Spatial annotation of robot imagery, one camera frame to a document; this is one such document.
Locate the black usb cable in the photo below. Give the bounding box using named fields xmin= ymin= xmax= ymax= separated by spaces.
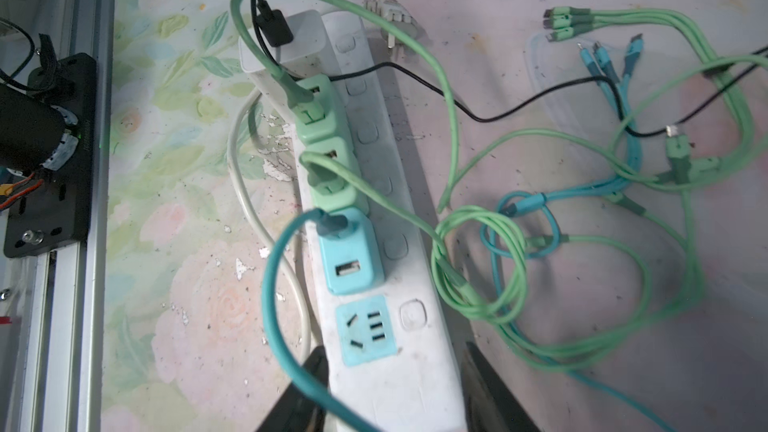
xmin=248 ymin=0 xmax=768 ymax=139

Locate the green usb hub cable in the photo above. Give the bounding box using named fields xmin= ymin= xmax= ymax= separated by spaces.
xmin=298 ymin=136 xmax=370 ymax=216

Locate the white charger adapter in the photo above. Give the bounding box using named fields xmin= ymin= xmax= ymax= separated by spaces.
xmin=238 ymin=9 xmax=330 ymax=127

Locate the white power strip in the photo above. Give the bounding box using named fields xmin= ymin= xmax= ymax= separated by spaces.
xmin=307 ymin=12 xmax=466 ymax=431

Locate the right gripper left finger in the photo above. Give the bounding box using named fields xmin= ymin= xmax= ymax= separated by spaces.
xmin=256 ymin=345 xmax=329 ymax=432

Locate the teal plug adapter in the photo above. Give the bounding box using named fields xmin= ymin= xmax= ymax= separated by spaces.
xmin=316 ymin=207 xmax=385 ymax=296

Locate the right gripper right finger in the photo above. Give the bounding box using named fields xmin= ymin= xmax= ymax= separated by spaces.
xmin=461 ymin=342 xmax=540 ymax=432

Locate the light green usb cable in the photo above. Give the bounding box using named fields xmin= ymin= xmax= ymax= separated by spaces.
xmin=229 ymin=0 xmax=768 ymax=373

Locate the green charger adapter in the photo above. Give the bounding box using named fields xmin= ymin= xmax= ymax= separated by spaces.
xmin=293 ymin=74 xmax=351 ymax=145

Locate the teal usb cable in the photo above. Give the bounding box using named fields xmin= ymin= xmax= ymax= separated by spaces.
xmin=260 ymin=32 xmax=679 ymax=432

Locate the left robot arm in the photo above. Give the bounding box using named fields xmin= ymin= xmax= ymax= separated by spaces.
xmin=1 ymin=85 xmax=79 ymax=172

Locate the white three-pin plug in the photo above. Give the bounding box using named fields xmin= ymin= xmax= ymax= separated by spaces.
xmin=363 ymin=0 xmax=420 ymax=39

